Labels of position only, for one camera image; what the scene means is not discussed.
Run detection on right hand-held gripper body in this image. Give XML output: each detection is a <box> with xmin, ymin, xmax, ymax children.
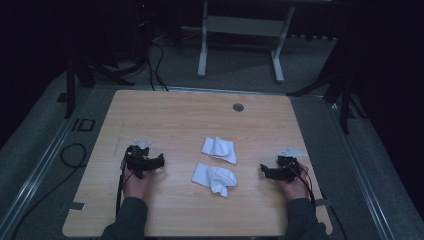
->
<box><xmin>275</xmin><ymin>147</ymin><xmax>309</xmax><ymax>184</ymax></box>

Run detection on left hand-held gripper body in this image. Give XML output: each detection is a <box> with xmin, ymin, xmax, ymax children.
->
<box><xmin>123</xmin><ymin>138</ymin><xmax>157</xmax><ymax>180</ymax></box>

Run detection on person's right hand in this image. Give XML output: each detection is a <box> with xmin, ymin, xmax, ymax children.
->
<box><xmin>277</xmin><ymin>162</ymin><xmax>312</xmax><ymax>202</ymax></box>

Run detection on person's left hand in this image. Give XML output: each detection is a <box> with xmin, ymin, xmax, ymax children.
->
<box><xmin>121</xmin><ymin>159</ymin><xmax>157</xmax><ymax>203</ymax></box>

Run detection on white sock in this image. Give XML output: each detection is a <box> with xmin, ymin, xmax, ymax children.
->
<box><xmin>200</xmin><ymin>136</ymin><xmax>239</xmax><ymax>166</ymax></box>
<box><xmin>190</xmin><ymin>162</ymin><xmax>239</xmax><ymax>199</ymax></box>

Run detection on black floor tape marking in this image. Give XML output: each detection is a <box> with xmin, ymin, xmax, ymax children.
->
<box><xmin>70</xmin><ymin>117</ymin><xmax>97</xmax><ymax>132</ymax></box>

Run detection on black metal stand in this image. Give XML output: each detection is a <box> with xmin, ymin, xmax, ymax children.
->
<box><xmin>56</xmin><ymin>49</ymin><xmax>136</xmax><ymax>120</ymax></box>
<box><xmin>285</xmin><ymin>49</ymin><xmax>369</xmax><ymax>136</ymax></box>

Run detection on right hand-held gripper cable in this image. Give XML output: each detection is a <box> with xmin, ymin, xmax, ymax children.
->
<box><xmin>289</xmin><ymin>161</ymin><xmax>317</xmax><ymax>209</ymax></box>

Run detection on hand-held gripper cable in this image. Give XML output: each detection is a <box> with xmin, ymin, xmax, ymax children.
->
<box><xmin>289</xmin><ymin>161</ymin><xmax>317</xmax><ymax>209</ymax></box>
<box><xmin>114</xmin><ymin>159</ymin><xmax>135</xmax><ymax>219</ymax></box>

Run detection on left hand-held gripper cable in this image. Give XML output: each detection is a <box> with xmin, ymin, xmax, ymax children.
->
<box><xmin>114</xmin><ymin>159</ymin><xmax>135</xmax><ymax>219</ymax></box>

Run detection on black cables on floor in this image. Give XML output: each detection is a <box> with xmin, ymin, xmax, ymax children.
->
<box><xmin>145</xmin><ymin>39</ymin><xmax>170</xmax><ymax>92</ymax></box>

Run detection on black floor cable loop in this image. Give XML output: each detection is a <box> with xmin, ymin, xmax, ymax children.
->
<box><xmin>9</xmin><ymin>142</ymin><xmax>88</xmax><ymax>240</ymax></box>

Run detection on grey metal floor rail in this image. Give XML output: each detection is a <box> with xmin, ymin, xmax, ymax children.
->
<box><xmin>0</xmin><ymin>87</ymin><xmax>96</xmax><ymax>234</ymax></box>
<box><xmin>328</xmin><ymin>99</ymin><xmax>401</xmax><ymax>240</ymax></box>

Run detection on white metal desk frame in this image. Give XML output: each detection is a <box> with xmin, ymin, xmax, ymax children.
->
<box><xmin>197</xmin><ymin>0</ymin><xmax>296</xmax><ymax>84</ymax></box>

